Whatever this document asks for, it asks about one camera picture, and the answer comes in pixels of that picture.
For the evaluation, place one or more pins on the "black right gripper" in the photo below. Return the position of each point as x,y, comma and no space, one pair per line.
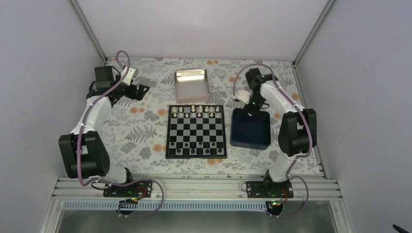
252,110

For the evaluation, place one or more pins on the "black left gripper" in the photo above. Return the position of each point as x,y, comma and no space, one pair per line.
139,95

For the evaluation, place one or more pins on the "blue plastic piece tray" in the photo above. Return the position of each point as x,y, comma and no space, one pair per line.
250,131

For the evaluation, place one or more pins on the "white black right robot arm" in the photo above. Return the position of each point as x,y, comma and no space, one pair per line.
297,132

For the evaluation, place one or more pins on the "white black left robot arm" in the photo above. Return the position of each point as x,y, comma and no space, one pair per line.
83,152

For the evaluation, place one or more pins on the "black silver chess board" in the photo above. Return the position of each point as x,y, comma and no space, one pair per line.
195,129

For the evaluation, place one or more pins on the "black chess piece row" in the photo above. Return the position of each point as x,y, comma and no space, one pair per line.
196,148

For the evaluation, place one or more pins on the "floral patterned table mat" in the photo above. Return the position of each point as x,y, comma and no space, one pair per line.
135,131

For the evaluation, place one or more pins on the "pink metal tin box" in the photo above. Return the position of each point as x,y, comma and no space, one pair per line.
191,86

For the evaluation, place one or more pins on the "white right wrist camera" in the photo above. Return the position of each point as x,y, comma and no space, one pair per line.
242,95

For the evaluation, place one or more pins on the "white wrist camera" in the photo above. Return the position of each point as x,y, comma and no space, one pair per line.
128,74
242,95

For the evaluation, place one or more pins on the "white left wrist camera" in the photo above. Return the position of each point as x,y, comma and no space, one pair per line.
128,74

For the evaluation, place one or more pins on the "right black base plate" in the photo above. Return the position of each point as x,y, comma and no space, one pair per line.
260,189

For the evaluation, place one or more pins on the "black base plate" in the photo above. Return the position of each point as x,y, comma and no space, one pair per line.
260,189
138,190

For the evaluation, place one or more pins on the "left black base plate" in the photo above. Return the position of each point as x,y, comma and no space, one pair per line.
138,190

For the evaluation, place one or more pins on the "aluminium rail frame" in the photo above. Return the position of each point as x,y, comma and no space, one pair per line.
219,187

